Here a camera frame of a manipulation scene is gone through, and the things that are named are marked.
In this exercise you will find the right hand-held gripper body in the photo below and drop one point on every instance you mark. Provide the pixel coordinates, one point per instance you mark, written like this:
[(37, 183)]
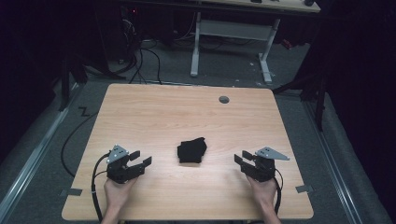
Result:
[(263, 169)]

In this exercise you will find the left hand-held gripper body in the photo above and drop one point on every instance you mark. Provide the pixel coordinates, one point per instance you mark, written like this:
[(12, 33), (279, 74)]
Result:
[(120, 169)]

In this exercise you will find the black sock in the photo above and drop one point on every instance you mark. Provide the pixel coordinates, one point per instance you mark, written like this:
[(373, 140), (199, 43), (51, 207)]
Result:
[(191, 151)]

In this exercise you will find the person's right hand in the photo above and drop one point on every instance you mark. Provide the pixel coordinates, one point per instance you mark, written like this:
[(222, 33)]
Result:
[(264, 191)]

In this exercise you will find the person's left hand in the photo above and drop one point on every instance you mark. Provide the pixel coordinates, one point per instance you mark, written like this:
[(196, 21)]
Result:
[(118, 191)]

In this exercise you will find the grey tape strip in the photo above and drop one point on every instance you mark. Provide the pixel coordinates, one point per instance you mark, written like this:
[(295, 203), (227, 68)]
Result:
[(71, 192), (304, 188)]

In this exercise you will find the grey round table grommet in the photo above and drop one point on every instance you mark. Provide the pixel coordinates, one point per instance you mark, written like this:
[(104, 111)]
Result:
[(223, 99)]

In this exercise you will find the black metal stand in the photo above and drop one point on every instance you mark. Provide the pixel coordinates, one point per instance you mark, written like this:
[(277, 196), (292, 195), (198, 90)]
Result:
[(65, 84), (319, 105)]

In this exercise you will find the small red object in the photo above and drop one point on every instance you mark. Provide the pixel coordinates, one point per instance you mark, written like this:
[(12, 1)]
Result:
[(287, 44)]

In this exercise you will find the white-framed desk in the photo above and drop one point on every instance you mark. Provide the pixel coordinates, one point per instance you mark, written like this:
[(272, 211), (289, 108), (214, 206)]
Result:
[(233, 29)]

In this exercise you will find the dark equipment with red light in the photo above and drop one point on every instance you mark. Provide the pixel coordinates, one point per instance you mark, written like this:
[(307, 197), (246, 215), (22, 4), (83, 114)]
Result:
[(129, 18)]

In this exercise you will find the black computer mouse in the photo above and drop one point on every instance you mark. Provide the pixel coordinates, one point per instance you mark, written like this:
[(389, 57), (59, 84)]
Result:
[(308, 2)]

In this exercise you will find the metal floor rail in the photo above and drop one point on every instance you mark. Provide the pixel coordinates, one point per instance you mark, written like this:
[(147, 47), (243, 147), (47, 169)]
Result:
[(333, 161), (37, 155)]

